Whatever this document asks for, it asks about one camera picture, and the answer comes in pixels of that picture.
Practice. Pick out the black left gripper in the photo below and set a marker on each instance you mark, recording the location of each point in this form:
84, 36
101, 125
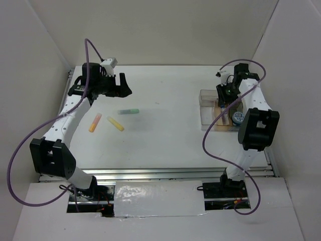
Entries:
121, 91

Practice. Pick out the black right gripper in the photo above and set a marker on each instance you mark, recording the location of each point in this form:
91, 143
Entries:
223, 99

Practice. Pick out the clear blue cap glue bottle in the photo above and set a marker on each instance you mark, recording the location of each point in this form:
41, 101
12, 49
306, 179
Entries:
224, 116

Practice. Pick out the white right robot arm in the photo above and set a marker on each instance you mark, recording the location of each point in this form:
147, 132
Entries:
256, 131

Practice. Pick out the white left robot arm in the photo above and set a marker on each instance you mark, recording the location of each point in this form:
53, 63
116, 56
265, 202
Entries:
51, 154

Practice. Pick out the green translucent highlighter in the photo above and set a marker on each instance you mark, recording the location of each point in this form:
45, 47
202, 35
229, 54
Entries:
128, 111

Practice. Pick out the clear compartment organizer box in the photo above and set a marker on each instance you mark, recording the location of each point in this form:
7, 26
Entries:
209, 110

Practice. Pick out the yellow translucent highlighter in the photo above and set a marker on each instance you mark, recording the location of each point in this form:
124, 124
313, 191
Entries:
115, 123

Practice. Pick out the orange pink highlighter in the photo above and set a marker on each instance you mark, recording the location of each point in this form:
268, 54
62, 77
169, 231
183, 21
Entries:
95, 122

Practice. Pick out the white taped front panel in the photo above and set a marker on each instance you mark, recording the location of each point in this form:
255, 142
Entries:
158, 199

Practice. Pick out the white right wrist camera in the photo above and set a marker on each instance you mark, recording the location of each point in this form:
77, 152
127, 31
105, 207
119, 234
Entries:
223, 76

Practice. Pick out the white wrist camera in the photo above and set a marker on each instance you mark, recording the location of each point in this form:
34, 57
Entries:
223, 76
107, 66

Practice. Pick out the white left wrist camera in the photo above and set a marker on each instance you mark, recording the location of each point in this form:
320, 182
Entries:
107, 66

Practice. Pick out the left side aluminium rail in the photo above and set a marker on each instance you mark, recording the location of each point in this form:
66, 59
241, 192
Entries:
67, 86

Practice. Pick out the aluminium table edge rail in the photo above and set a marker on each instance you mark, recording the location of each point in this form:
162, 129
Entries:
108, 175

